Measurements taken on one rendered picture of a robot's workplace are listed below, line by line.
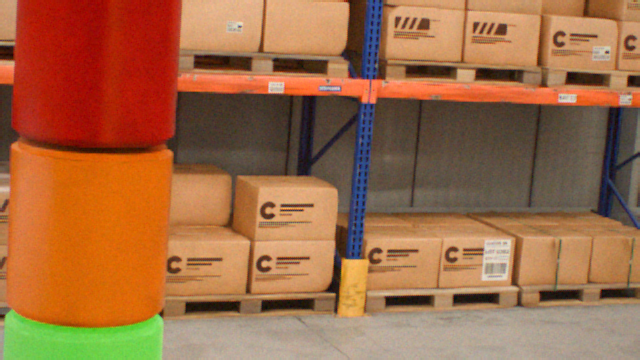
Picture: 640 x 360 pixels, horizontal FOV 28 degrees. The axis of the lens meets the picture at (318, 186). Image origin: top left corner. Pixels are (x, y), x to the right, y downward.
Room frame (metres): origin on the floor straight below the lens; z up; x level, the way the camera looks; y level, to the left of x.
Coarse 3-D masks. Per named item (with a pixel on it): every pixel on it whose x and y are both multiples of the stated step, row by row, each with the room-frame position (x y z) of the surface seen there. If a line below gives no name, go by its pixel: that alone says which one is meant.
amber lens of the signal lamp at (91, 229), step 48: (48, 144) 0.39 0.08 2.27; (48, 192) 0.37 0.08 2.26; (96, 192) 0.37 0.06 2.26; (144, 192) 0.38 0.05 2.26; (48, 240) 0.37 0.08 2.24; (96, 240) 0.37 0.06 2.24; (144, 240) 0.38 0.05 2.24; (48, 288) 0.37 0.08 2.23; (96, 288) 0.37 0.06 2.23; (144, 288) 0.38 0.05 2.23
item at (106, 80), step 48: (48, 0) 0.38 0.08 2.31; (96, 0) 0.37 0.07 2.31; (144, 0) 0.38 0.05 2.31; (48, 48) 0.37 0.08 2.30; (96, 48) 0.37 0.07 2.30; (144, 48) 0.38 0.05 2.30; (48, 96) 0.37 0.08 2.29; (96, 96) 0.37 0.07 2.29; (144, 96) 0.38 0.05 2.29; (96, 144) 0.38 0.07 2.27; (144, 144) 0.38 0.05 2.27
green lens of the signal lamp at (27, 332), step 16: (16, 320) 0.38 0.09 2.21; (32, 320) 0.38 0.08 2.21; (160, 320) 0.40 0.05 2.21; (16, 336) 0.38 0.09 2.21; (32, 336) 0.38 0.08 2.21; (48, 336) 0.38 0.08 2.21; (64, 336) 0.37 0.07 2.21; (80, 336) 0.37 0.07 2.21; (96, 336) 0.38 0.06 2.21; (112, 336) 0.38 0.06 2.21; (128, 336) 0.38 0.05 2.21; (144, 336) 0.38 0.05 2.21; (160, 336) 0.39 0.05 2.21; (16, 352) 0.38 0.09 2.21; (32, 352) 0.38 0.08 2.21; (48, 352) 0.37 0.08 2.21; (64, 352) 0.37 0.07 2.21; (80, 352) 0.37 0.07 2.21; (96, 352) 0.37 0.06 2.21; (112, 352) 0.38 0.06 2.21; (128, 352) 0.38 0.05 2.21; (144, 352) 0.38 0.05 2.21; (160, 352) 0.40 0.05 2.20
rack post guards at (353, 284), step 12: (348, 264) 8.46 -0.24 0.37; (360, 264) 8.48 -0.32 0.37; (348, 276) 8.46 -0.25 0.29; (360, 276) 8.49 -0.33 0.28; (348, 288) 8.46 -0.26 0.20; (360, 288) 8.49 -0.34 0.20; (348, 300) 8.46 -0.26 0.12; (360, 300) 8.49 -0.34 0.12; (348, 312) 8.46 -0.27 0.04; (360, 312) 8.50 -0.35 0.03
